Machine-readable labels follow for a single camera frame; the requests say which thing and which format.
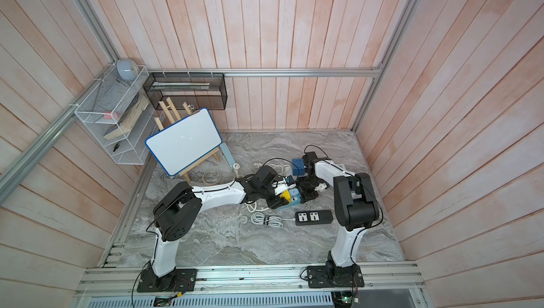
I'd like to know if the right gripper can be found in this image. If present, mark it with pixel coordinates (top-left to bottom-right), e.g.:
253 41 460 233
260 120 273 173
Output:
295 175 322 201

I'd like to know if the yellow cube socket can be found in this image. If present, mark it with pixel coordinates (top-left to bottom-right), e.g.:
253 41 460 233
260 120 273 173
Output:
279 190 292 203

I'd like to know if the black power strip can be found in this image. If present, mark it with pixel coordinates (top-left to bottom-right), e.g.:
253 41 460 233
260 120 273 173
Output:
295 210 334 226

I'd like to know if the teal power strip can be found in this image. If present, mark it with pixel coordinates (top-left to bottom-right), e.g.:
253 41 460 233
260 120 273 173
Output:
278 188 302 210

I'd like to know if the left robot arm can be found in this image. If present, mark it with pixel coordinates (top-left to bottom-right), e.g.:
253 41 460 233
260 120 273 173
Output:
150 165 296 278

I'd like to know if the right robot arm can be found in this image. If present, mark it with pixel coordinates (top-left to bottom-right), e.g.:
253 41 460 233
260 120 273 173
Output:
296 154 383 268

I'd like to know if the blue cube socket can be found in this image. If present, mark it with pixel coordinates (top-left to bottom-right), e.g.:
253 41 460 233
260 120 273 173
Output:
291 158 307 177

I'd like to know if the black mesh basket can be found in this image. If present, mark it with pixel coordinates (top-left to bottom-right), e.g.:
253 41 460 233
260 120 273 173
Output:
143 71 228 111

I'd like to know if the wooden easel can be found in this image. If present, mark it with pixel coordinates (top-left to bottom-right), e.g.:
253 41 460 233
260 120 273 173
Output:
145 98 222 181

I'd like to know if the wooden block on shelf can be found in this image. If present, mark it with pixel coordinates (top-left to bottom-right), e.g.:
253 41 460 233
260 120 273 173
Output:
103 94 150 140

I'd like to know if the grey round speaker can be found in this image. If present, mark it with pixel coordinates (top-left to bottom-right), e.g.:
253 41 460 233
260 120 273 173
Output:
116 59 140 82

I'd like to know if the white bundled cable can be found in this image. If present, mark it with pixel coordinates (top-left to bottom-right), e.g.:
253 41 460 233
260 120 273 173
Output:
246 201 296 229

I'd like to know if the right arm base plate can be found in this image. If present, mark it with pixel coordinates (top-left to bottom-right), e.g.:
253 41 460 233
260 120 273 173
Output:
306 264 365 289

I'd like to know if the whiteboard with blue frame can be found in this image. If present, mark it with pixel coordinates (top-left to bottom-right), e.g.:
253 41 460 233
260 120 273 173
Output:
145 108 222 176

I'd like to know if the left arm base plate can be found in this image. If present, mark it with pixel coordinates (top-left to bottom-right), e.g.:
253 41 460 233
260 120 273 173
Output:
136 268 198 293

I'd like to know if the white wire shelf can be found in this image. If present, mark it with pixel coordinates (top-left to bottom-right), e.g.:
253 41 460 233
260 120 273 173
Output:
75 65 157 166

